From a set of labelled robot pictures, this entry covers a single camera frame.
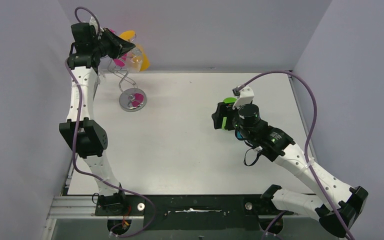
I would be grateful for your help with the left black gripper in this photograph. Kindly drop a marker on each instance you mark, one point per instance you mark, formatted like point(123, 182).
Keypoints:
point(107, 42)

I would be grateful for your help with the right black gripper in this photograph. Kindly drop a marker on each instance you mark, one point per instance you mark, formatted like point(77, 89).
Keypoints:
point(221, 115)

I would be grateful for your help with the green wine glass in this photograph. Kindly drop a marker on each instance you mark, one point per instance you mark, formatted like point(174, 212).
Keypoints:
point(229, 114)

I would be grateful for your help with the clear wine glass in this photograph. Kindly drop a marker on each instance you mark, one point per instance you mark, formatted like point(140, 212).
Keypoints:
point(134, 60)

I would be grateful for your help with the blue wine glass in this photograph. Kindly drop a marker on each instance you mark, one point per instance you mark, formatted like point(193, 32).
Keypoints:
point(239, 136)

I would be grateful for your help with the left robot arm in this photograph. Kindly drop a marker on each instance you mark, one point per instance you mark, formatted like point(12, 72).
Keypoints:
point(86, 138)

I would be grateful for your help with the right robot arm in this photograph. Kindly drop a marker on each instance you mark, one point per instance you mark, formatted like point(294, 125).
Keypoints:
point(334, 204)

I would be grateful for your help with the pink wine glass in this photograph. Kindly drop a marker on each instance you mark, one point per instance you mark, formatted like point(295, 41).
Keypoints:
point(120, 62)

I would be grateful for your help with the orange wine glass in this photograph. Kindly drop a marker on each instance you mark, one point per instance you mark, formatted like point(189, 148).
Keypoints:
point(130, 36)

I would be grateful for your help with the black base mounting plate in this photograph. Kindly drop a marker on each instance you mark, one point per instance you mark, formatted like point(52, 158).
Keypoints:
point(186, 212)

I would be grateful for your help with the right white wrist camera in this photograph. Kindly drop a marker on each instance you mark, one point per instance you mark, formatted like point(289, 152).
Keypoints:
point(244, 95)

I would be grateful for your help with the chrome wire glass rack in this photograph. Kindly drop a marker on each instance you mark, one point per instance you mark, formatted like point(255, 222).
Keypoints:
point(132, 98)

